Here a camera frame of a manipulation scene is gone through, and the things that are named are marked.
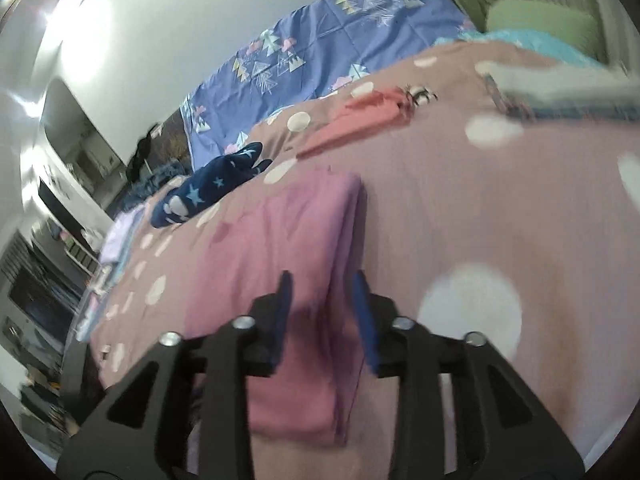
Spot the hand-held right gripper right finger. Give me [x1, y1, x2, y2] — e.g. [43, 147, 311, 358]
[351, 269, 585, 480]

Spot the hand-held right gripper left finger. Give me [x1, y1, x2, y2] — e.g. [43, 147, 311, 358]
[55, 270, 295, 480]

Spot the pink garment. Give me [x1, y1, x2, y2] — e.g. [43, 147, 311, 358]
[184, 166, 369, 450]

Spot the navy star-print garment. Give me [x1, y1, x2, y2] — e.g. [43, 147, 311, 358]
[149, 141, 274, 229]

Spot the pink polka dot blanket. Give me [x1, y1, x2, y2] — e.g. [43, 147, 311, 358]
[90, 39, 640, 480]

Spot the dark teal garment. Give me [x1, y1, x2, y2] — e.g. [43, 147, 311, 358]
[120, 159, 190, 206]

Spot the lavender cloth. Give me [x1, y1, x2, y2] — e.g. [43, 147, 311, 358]
[99, 207, 149, 264]

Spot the coral garment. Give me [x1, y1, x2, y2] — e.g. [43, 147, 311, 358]
[295, 85, 417, 159]

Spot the brown patterned pillow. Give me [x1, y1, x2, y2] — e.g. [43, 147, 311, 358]
[159, 109, 194, 175]

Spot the black garment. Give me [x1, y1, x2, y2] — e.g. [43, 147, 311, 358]
[126, 122, 162, 182]

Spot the white shelf unit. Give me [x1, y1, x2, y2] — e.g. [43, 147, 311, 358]
[36, 162, 115, 242]

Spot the purple printed bed sheet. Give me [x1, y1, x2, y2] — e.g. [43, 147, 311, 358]
[179, 0, 479, 172]

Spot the white striped cloth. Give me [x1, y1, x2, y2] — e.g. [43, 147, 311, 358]
[481, 61, 640, 122]

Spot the light blue sheet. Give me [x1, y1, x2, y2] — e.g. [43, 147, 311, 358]
[434, 27, 607, 69]

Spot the dark green pillow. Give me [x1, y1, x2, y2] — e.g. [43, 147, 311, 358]
[441, 0, 490, 32]

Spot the light green pillow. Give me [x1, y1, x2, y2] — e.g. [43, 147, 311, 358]
[485, 0, 602, 59]

